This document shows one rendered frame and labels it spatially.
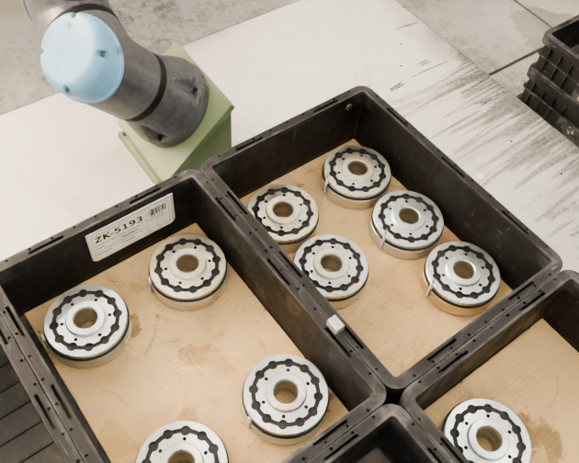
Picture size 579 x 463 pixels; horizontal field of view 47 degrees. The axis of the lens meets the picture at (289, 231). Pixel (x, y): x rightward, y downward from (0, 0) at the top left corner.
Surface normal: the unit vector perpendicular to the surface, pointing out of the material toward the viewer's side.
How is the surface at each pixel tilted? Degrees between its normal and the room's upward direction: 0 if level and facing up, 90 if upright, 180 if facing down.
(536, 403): 0
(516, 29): 0
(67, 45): 42
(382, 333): 0
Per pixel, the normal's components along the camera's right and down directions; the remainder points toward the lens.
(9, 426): 0.06, -0.58
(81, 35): -0.42, -0.05
